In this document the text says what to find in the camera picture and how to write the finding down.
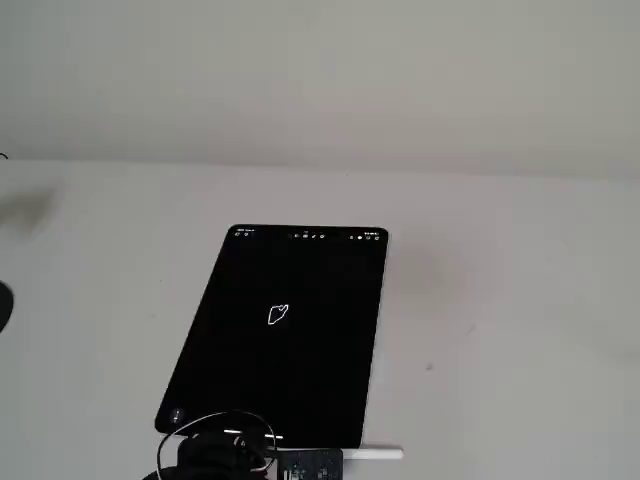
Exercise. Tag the white apple pencil stylus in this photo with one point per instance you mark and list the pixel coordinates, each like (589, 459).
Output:
(375, 453)

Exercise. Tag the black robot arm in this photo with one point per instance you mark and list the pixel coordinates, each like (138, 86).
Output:
(215, 457)

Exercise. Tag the black screen silver ipad tablet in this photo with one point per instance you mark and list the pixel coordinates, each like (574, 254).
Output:
(280, 280)

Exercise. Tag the black round object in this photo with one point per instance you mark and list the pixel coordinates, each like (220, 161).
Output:
(4, 307)

